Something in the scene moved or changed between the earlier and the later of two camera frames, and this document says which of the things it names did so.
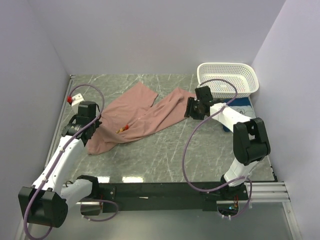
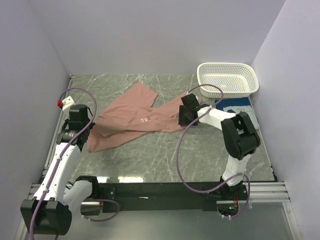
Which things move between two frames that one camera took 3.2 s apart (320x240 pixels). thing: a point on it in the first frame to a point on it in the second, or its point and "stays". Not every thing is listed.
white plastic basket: (240, 74) stays
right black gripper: (189, 111) to (181, 118)
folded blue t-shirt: (242, 105) stays
